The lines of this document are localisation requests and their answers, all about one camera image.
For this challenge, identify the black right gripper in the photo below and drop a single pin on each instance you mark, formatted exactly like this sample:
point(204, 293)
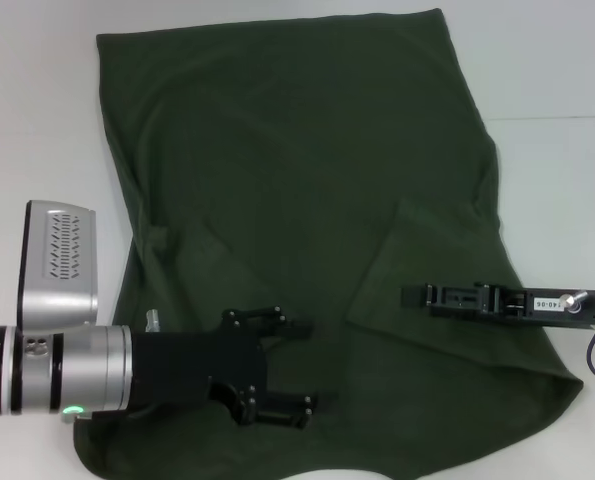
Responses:
point(542, 307)

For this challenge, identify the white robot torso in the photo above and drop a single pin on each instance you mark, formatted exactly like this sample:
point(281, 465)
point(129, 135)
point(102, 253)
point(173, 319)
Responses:
point(339, 476)

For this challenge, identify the dark green shirt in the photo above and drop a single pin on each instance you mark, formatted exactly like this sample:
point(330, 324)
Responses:
point(302, 175)

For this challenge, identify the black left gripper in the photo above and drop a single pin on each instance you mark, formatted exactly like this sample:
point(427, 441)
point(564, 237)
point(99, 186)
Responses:
point(197, 365)

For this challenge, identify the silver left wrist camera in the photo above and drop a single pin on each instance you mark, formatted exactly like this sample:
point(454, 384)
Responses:
point(62, 280)

